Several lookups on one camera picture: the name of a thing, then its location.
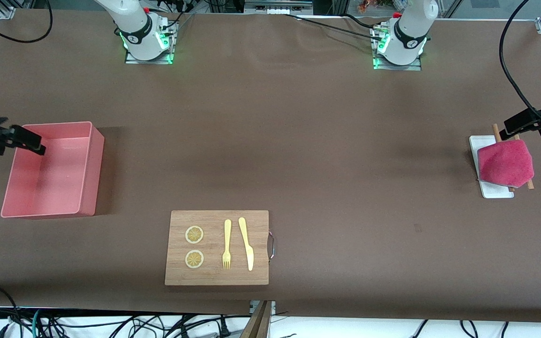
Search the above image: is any red cloth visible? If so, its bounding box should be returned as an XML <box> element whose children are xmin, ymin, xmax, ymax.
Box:
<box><xmin>477</xmin><ymin>139</ymin><xmax>534</xmax><ymax>189</ymax></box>

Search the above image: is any white rack base tray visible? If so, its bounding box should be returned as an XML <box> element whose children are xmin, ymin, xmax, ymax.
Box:
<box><xmin>469</xmin><ymin>135</ymin><xmax>515</xmax><ymax>199</ymax></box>

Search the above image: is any orange colourful object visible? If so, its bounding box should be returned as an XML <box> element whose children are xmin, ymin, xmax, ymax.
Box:
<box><xmin>358</xmin><ymin>0</ymin><xmax>403</xmax><ymax>13</ymax></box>

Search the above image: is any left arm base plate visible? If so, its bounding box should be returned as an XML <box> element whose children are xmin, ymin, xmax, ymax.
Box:
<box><xmin>372</xmin><ymin>26</ymin><xmax>422</xmax><ymax>71</ymax></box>

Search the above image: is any yellow plastic knife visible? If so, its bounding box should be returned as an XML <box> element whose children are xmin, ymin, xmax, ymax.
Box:
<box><xmin>238</xmin><ymin>217</ymin><xmax>255</xmax><ymax>271</ymax></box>

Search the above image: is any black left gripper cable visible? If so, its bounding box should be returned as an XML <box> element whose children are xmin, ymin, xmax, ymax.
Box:
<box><xmin>499</xmin><ymin>0</ymin><xmax>541</xmax><ymax>128</ymax></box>

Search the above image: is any black cable across table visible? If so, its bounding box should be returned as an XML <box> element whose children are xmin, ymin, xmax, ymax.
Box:
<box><xmin>284</xmin><ymin>13</ymin><xmax>386</xmax><ymax>41</ymax></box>

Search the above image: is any yellow plastic fork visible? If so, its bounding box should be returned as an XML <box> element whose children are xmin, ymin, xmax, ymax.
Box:
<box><xmin>222</xmin><ymin>219</ymin><xmax>232</xmax><ymax>270</ymax></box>

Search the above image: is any silver power strip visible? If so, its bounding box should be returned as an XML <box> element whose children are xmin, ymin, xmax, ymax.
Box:
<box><xmin>244</xmin><ymin>0</ymin><xmax>314</xmax><ymax>15</ymax></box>

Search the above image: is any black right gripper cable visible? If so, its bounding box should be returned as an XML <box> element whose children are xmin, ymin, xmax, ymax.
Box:
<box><xmin>0</xmin><ymin>0</ymin><xmax>54</xmax><ymax>125</ymax></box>

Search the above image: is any metal table bracket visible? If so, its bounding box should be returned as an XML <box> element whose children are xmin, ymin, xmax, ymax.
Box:
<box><xmin>250</xmin><ymin>300</ymin><xmax>277</xmax><ymax>316</ymax></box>

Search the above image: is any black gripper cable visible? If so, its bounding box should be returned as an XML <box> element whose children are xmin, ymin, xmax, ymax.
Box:
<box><xmin>0</xmin><ymin>0</ymin><xmax>54</xmax><ymax>125</ymax></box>
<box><xmin>499</xmin><ymin>0</ymin><xmax>541</xmax><ymax>128</ymax></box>

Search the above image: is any pink plastic bin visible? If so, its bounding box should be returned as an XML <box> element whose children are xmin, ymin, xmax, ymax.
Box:
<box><xmin>0</xmin><ymin>121</ymin><xmax>105</xmax><ymax>219</ymax></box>

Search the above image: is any wooden cutting board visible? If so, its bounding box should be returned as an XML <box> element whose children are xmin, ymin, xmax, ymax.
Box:
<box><xmin>164</xmin><ymin>210</ymin><xmax>270</xmax><ymax>286</ymax></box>

